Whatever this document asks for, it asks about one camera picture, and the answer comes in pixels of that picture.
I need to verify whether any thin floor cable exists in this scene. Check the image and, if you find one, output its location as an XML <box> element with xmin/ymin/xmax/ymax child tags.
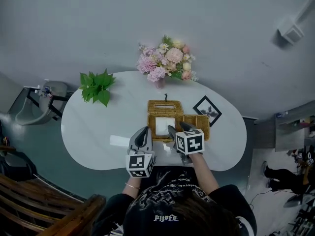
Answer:
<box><xmin>248</xmin><ymin>188</ymin><xmax>274</xmax><ymax>212</ymax></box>

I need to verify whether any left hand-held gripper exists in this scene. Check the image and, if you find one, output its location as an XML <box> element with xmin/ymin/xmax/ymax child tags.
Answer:
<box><xmin>125</xmin><ymin>126</ymin><xmax>157</xmax><ymax>178</ymax></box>

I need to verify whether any brown wooden chair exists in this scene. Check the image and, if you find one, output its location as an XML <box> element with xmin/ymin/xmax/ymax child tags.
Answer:
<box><xmin>0</xmin><ymin>173</ymin><xmax>107</xmax><ymax>236</ymax></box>

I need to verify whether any green leafy plant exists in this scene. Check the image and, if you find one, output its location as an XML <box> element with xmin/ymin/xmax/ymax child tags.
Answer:
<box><xmin>78</xmin><ymin>68</ymin><xmax>117</xmax><ymax>108</ymax></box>

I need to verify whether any grey chair with black frame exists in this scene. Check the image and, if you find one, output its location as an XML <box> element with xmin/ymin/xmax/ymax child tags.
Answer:
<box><xmin>15</xmin><ymin>80</ymin><xmax>72</xmax><ymax>126</ymax></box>

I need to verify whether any black printed shirt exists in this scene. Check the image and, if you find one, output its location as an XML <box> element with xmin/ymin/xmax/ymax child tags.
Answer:
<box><xmin>91</xmin><ymin>165</ymin><xmax>258</xmax><ymax>236</ymax></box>

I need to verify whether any black picture frame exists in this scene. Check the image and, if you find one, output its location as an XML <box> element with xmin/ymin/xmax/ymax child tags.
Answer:
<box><xmin>192</xmin><ymin>95</ymin><xmax>223</xmax><ymax>127</ymax></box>

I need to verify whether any white wall box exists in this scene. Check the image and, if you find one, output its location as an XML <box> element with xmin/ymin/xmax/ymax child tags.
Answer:
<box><xmin>277</xmin><ymin>18</ymin><xmax>305</xmax><ymax>44</ymax></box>

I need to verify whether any person's left forearm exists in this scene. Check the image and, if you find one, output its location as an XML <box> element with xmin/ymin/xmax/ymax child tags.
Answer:
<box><xmin>122</xmin><ymin>175</ymin><xmax>141</xmax><ymax>199</ymax></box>

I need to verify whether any pink flower bouquet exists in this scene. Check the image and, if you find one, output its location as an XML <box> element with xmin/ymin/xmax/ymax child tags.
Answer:
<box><xmin>136</xmin><ymin>34</ymin><xmax>199</xmax><ymax>83</ymax></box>

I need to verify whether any white tissue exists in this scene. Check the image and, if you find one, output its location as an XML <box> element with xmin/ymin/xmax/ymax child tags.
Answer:
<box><xmin>155</xmin><ymin>117</ymin><xmax>176</xmax><ymax>136</ymax></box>

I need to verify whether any woven wicker container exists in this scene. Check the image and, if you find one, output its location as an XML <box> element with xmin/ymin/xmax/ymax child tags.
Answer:
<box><xmin>147</xmin><ymin>99</ymin><xmax>211</xmax><ymax>143</ymax></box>

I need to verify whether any person's right forearm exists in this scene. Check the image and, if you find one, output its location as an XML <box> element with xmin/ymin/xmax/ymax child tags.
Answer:
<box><xmin>189</xmin><ymin>152</ymin><xmax>220</xmax><ymax>197</ymax></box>

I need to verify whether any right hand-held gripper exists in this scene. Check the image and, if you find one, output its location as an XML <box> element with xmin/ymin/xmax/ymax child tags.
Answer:
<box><xmin>167</xmin><ymin>121</ymin><xmax>206</xmax><ymax>166</ymax></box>

